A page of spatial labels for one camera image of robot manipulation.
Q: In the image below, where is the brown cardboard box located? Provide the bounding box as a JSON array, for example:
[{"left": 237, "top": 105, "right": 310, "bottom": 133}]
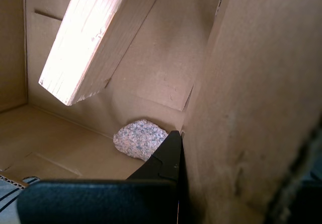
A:
[{"left": 0, "top": 0, "right": 322, "bottom": 224}]

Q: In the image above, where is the light wooden block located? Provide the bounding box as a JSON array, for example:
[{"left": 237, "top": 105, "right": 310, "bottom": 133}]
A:
[{"left": 38, "top": 0, "right": 160, "bottom": 106}]

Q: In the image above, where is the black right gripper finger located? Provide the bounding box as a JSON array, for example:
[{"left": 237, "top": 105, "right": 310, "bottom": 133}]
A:
[
  {"left": 17, "top": 130, "right": 188, "bottom": 224},
  {"left": 279, "top": 181, "right": 322, "bottom": 224}
]

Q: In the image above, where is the speckled pinkish rock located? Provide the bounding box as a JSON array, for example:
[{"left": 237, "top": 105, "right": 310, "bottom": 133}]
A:
[{"left": 112, "top": 119, "right": 169, "bottom": 162}]

